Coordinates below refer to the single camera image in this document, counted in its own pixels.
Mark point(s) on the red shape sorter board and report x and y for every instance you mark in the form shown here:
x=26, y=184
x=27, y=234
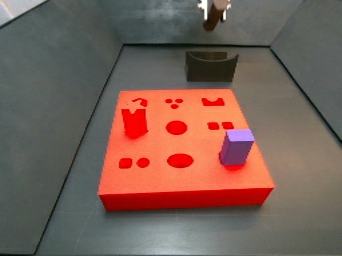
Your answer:
x=170, y=168

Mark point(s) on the red star peg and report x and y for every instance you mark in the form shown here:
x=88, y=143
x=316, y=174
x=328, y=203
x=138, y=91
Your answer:
x=136, y=122

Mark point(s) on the purple rectangular block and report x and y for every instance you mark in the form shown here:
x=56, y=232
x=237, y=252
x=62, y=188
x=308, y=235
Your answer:
x=237, y=146

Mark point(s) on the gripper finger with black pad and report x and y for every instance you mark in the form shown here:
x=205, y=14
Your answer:
x=204, y=7

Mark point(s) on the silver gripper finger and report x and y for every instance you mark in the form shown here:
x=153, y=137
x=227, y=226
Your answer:
x=225, y=12

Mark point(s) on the black curved holder stand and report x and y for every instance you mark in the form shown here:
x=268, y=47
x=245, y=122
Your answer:
x=210, y=66

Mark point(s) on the brown hexagon peg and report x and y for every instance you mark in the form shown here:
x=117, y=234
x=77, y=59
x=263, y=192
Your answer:
x=216, y=11

